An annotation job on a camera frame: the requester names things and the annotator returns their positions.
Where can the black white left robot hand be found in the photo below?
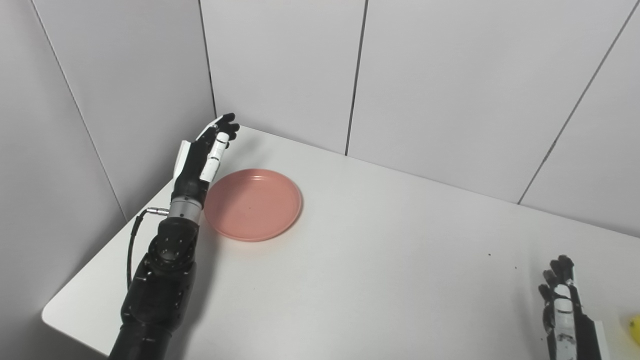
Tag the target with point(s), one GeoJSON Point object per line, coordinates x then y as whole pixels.
{"type": "Point", "coordinates": [192, 170]}

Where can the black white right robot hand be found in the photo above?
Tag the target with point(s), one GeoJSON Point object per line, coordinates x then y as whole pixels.
{"type": "Point", "coordinates": [575, 330]}

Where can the yellow lemon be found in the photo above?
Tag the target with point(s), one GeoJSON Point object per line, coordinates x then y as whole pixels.
{"type": "Point", "coordinates": [635, 330]}

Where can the pink round plate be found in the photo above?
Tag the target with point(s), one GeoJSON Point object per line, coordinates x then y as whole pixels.
{"type": "Point", "coordinates": [252, 205]}

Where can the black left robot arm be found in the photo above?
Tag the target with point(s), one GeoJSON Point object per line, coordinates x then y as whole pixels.
{"type": "Point", "coordinates": [160, 290]}

